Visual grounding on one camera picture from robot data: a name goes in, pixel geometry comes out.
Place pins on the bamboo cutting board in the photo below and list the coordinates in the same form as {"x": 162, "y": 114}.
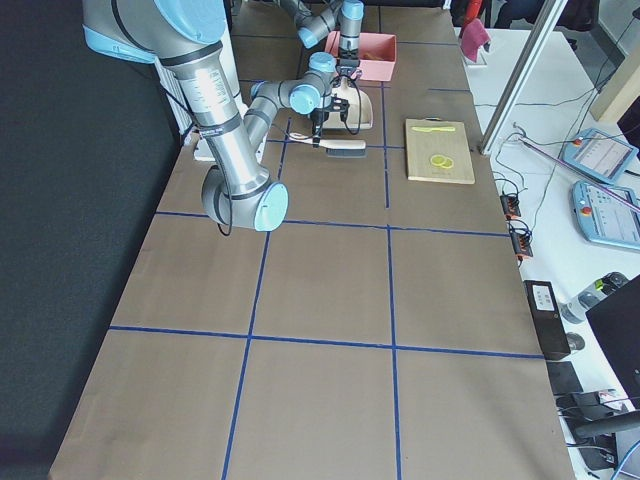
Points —
{"x": 420, "y": 147}

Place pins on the aluminium frame post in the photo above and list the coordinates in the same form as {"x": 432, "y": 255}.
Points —
{"x": 537, "y": 38}

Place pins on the far teach pendant tablet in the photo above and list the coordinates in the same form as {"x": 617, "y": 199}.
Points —
{"x": 601, "y": 156}

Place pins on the near teach pendant tablet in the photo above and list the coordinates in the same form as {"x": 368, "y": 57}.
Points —
{"x": 602, "y": 219}

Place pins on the plastic water bottle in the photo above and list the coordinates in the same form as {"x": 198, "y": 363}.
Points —
{"x": 574, "y": 310}

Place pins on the lower lemon slice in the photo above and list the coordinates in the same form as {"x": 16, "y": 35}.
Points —
{"x": 446, "y": 163}

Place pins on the magenta cloth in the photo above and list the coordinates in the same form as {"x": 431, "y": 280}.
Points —
{"x": 474, "y": 36}

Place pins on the lemon slice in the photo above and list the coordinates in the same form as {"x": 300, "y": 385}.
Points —
{"x": 435, "y": 160}
{"x": 446, "y": 163}

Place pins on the pink plastic bin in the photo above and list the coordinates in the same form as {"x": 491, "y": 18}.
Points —
{"x": 377, "y": 54}

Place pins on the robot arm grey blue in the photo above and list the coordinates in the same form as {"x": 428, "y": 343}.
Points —
{"x": 186, "y": 37}
{"x": 344, "y": 16}

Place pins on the cream plastic dustpan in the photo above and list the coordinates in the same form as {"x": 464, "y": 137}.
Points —
{"x": 360, "y": 115}

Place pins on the cream hand brush black bristles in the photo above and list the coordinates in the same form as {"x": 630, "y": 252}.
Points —
{"x": 335, "y": 148}

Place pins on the upper lemon slice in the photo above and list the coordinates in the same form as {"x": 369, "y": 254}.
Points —
{"x": 435, "y": 160}

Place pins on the black power adapter box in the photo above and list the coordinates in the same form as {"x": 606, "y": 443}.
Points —
{"x": 546, "y": 319}

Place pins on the green plastic knife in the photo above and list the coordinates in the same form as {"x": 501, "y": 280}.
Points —
{"x": 436, "y": 129}

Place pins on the orange black usb hub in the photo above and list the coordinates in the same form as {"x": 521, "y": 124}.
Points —
{"x": 510, "y": 205}

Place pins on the teach pendant tablet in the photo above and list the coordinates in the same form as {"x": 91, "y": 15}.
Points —
{"x": 602, "y": 219}
{"x": 601, "y": 156}

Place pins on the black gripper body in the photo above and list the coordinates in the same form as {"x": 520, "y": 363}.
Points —
{"x": 348, "y": 52}
{"x": 318, "y": 118}

